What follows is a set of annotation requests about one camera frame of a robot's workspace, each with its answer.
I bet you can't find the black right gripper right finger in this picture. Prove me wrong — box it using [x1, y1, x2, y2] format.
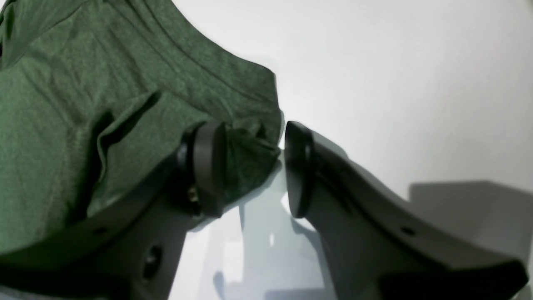
[284, 121, 529, 300]

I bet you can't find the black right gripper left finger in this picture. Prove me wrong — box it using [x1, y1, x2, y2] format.
[0, 122, 226, 300]

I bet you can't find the green long-sleeve shirt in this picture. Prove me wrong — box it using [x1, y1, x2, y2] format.
[0, 0, 282, 253]

